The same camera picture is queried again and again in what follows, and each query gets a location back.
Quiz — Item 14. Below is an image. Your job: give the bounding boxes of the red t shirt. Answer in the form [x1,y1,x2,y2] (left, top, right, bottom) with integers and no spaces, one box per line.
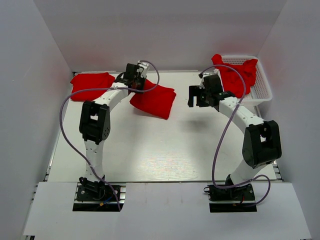
[129,85,177,120]
[70,72,115,102]

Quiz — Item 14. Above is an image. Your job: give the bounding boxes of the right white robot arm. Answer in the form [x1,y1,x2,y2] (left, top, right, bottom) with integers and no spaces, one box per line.
[187,73,282,200]

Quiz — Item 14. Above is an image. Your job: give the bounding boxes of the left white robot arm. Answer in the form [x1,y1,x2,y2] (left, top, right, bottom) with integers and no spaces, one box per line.
[79,61,150,182]

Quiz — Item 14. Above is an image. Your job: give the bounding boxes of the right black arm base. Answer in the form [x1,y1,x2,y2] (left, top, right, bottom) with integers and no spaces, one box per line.
[203,184,257,213]

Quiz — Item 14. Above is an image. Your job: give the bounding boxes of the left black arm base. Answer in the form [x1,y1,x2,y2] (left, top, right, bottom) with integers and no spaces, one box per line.
[72,177,126,213]

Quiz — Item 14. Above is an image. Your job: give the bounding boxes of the red t shirts in basket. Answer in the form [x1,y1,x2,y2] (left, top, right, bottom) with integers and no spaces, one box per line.
[211,54,258,99]

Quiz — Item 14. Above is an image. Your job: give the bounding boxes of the white plastic basket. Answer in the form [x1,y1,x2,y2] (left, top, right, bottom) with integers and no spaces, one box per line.
[222,55,273,107]

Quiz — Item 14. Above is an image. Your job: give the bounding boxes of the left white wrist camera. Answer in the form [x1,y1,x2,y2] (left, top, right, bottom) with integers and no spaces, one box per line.
[137,61,150,78]

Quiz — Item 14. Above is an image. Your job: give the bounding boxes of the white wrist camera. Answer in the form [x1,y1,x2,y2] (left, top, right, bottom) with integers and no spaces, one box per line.
[137,61,150,78]
[198,72,215,79]

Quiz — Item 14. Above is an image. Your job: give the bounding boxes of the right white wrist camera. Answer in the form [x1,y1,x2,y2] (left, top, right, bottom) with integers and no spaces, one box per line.
[198,72,215,79]

